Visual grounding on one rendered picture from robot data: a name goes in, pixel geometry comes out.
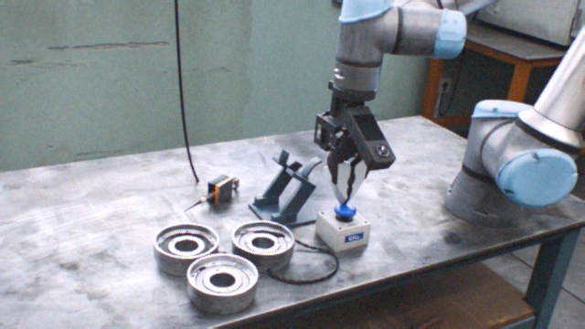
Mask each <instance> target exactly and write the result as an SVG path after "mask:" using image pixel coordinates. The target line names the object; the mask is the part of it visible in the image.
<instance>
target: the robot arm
mask: <svg viewBox="0 0 585 329"><path fill-rule="evenodd" d="M498 1H500V0H344V1H343V6H342V12H341V16H340V17H339V22H340V25H339V33H338V40H337V49H336V56H335V70H334V80H331V81H329V85H328V89H329V90H331V91H332V92H333V95H332V102H331V110H330V111H326V112H325V113H322V114H317V117H316V125H315V133H314V142H315V143H317V144H318V145H320V148H322V149H323V150H325V151H326V152H329V151H331V152H330V153H329V155H328V157H327V164H328V165H326V166H325V167H324V177H325V178H326V179H327V181H328V182H329V183H330V185H331V186H332V187H333V190H334V192H335V198H336V199H337V201H338V202H339V204H340V205H346V204H348V202H349V201H350V200H351V198H352V197H353V196H354V195H355V193H356V191H357V190H358V188H359V187H360V186H361V185H362V183H363V181H364V179H366V178H367V175H368V173H369V171H370V170H371V171H373V170H380V169H387V168H390V167H391V166H392V165H393V164H394V162H395V161H396V160H397V156H396V155H395V154H394V152H393V150H392V148H391V146H390V144H389V143H388V142H387V140H386V138H385V136H384V134H383V132H381V130H380V128H379V126H378V123H377V122H376V120H375V118H374V116H373V114H372V112H371V110H370V109H369V108H368V107H367V106H365V102H366V101H372V100H374V99H375V96H376V89H377V88H378V83H379V76H380V71H381V65H383V64H381V63H383V58H384V54H390V55H401V56H412V57H424V58H434V59H437V58H456V57H457V56H458V55H459V54H460V53H461V51H462V49H463V45H464V41H465V36H466V20H465V17H464V16H465V15H468V14H470V13H472V12H474V11H476V10H478V9H481V8H484V7H486V6H488V5H491V4H493V3H496V2H498ZM325 116H329V117H325ZM318 123H319V124H320V125H322V126H321V133H320V138H319V137H317V131H318ZM584 128H585V24H584V26H583V27H582V29H581V31H580V32H579V34H578V35H577V37H576V39H575V40H574V42H573V44H572V45H571V48H570V49H569V52H568V53H567V55H566V57H564V58H563V59H562V61H561V62H560V64H559V66H558V68H557V70H556V71H555V73H554V75H553V76H552V78H551V80H550V81H549V83H548V85H547V86H546V88H545V89H544V91H543V92H542V94H541V96H540V97H539V99H538V101H537V103H536V105H535V107H530V106H527V104H524V103H520V102H515V101H501V100H485V101H482V102H480V103H478V104H477V105H476V107H475V110H474V114H473V116H472V124H471V128H470V132H469V136H468V140H467V144H466V148H465V152H464V157H463V164H462V168H461V170H460V172H459V173H458V175H457V176H456V177H455V179H454V180H453V182H452V185H451V187H450V188H449V190H448V192H447V195H445V196H446V198H444V205H445V206H446V207H447V208H448V210H449V211H450V212H451V213H453V214H454V215H455V216H456V217H458V218H460V219H462V220H464V221H467V222H469V223H472V224H475V225H478V226H483V227H489V228H507V227H511V226H514V225H515V224H517V223H518V222H519V220H520V218H521V214H522V210H523V207H528V208H541V207H545V206H551V205H553V204H556V203H558V202H559V201H560V200H561V199H563V198H564V197H565V196H566V195H568V194H569V193H570V192H571V191H572V190H573V188H574V186H575V185H576V183H577V179H578V173H577V166H576V163H575V160H576V158H577V157H578V155H579V153H580V151H581V150H582V148H583V147H584V142H583V138H582V131H583V130H584ZM345 161H348V162H347V163H346V162H345Z"/></svg>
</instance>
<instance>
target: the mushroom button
mask: <svg viewBox="0 0 585 329"><path fill-rule="evenodd" d="M335 213H336V214H337V215H338V216H340V217H342V218H351V217H353V216H355V215H356V207H355V206H353V205H351V204H346V205H340V204H337V205H336V206H335Z"/></svg>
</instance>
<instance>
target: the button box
mask: <svg viewBox="0 0 585 329"><path fill-rule="evenodd" d="M370 228H371V223H369V222H368V221H367V220H366V219H365V218H363V217H362V216H361V215H359V214H358V213H357V212H356V215H355V216H353V217H351V218H342V217H340V216H338V215H337V214H336V213H335V210H334V209H332V210H327V211H323V212H318V215H317V222H316V230H315V234H316V235H317V236H318V237H319V238H320V239H321V240H322V241H323V242H325V243H326V244H327V245H328V246H329V247H330V248H331V249H332V250H333V251H334V252H335V253H337V252H341V251H345V250H349V249H355V248H359V247H363V246H366V245H368V240H369V234H370Z"/></svg>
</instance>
